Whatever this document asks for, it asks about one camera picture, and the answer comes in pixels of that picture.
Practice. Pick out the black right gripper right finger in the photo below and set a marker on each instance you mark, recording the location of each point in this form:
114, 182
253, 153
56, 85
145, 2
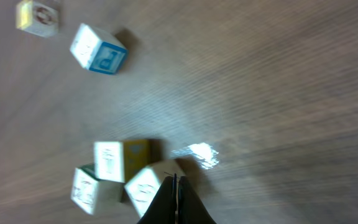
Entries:
191, 210

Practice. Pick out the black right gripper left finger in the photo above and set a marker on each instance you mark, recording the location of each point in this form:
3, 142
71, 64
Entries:
162, 209

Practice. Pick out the bird picture red block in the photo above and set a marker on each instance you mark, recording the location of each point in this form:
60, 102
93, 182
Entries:
143, 187

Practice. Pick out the number four wooden block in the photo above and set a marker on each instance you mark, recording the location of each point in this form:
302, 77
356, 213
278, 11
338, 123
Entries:
119, 161

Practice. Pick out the cat picture red block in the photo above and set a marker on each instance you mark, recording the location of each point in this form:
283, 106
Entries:
93, 195

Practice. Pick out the ball picture blue block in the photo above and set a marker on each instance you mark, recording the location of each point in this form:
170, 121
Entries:
97, 50

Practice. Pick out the yellow top letter block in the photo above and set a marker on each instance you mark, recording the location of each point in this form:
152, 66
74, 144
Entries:
37, 18

